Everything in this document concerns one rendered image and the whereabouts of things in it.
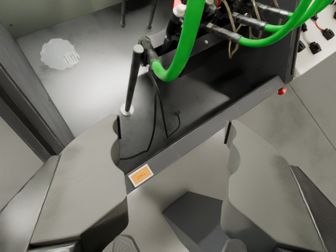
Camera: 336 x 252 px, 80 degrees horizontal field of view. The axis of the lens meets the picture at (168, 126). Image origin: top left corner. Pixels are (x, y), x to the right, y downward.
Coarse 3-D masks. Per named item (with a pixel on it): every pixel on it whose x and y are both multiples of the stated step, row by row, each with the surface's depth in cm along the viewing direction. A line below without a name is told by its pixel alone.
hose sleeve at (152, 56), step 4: (144, 40) 35; (148, 40) 35; (148, 44) 34; (148, 48) 32; (152, 48) 33; (148, 52) 32; (152, 52) 31; (148, 56) 31; (152, 56) 30; (156, 56) 31; (148, 60) 31; (152, 60) 30; (156, 60) 30
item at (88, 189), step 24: (72, 144) 9; (96, 144) 9; (72, 168) 8; (96, 168) 8; (48, 192) 7; (72, 192) 7; (96, 192) 7; (120, 192) 7; (48, 216) 6; (72, 216) 6; (96, 216) 6; (120, 216) 7; (48, 240) 6; (72, 240) 6; (96, 240) 6
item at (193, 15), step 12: (192, 0) 15; (204, 0) 16; (192, 12) 16; (192, 24) 17; (180, 36) 18; (192, 36) 17; (180, 48) 19; (180, 60) 20; (156, 72) 28; (168, 72) 22; (180, 72) 22
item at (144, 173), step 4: (144, 168) 47; (136, 172) 46; (140, 172) 46; (144, 172) 47; (148, 172) 47; (132, 176) 46; (136, 176) 46; (140, 176) 46; (144, 176) 46; (136, 180) 46; (140, 180) 46
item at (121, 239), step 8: (120, 240) 6; (128, 240) 6; (232, 240) 6; (240, 240) 6; (112, 248) 5; (120, 248) 5; (128, 248) 5; (136, 248) 5; (224, 248) 5; (232, 248) 5; (240, 248) 5
